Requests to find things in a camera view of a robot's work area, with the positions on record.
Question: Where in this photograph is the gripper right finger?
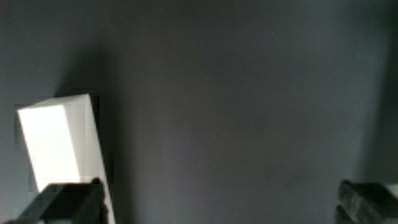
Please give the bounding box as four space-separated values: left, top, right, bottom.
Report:
334 180 398 224

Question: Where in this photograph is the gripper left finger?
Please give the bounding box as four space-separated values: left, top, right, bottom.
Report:
14 178 110 224

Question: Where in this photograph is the white table leg far left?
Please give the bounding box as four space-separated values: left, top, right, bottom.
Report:
18 94 117 224

